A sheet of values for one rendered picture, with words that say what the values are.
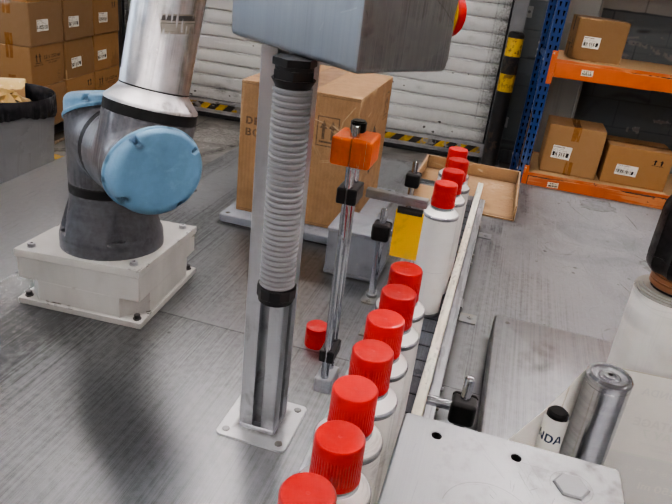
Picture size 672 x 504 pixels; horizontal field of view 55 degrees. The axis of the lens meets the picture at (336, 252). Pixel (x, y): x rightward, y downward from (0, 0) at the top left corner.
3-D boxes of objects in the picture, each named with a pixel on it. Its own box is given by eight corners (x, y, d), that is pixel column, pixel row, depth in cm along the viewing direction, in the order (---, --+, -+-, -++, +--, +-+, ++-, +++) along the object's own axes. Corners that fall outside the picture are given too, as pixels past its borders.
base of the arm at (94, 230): (127, 268, 90) (125, 202, 86) (36, 248, 94) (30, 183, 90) (181, 234, 104) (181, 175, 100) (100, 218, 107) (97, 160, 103)
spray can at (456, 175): (444, 301, 101) (469, 178, 93) (411, 294, 103) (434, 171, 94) (448, 287, 106) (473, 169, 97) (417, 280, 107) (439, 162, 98)
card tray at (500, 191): (513, 221, 152) (517, 206, 150) (406, 200, 157) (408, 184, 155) (517, 185, 178) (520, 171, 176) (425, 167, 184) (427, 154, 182)
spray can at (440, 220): (436, 321, 96) (463, 192, 87) (402, 313, 97) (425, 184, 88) (441, 305, 100) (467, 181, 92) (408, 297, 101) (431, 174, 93)
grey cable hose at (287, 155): (287, 313, 55) (310, 63, 46) (249, 304, 56) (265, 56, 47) (300, 295, 58) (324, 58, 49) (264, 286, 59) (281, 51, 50)
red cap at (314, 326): (325, 337, 97) (328, 318, 96) (328, 350, 94) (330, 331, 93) (303, 336, 97) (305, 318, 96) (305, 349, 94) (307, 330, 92)
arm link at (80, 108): (136, 165, 103) (133, 79, 98) (168, 190, 93) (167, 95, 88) (56, 171, 96) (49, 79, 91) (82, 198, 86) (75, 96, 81)
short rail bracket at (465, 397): (461, 470, 75) (483, 387, 70) (436, 463, 76) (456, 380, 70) (464, 452, 78) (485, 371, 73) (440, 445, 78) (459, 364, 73)
